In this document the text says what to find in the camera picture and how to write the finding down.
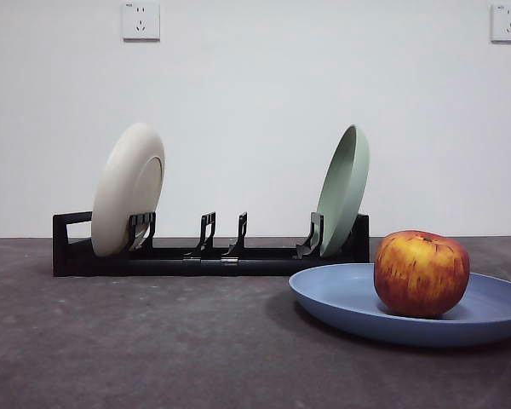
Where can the blue plate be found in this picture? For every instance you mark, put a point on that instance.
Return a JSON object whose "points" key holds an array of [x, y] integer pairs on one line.
{"points": [[336, 298]]}

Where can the red yellow apple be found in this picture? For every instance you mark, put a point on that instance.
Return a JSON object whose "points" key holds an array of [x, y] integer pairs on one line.
{"points": [[421, 272]]}

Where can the green plate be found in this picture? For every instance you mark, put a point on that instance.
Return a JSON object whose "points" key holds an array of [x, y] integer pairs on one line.
{"points": [[345, 191]]}

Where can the black plate rack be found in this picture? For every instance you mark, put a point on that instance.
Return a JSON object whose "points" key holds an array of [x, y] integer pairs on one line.
{"points": [[153, 266]]}

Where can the beige plate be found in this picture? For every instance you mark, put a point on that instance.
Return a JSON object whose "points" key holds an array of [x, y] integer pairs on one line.
{"points": [[123, 183]]}

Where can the white wall socket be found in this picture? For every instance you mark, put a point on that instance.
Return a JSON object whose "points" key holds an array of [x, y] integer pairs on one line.
{"points": [[140, 21], [510, 23]]}

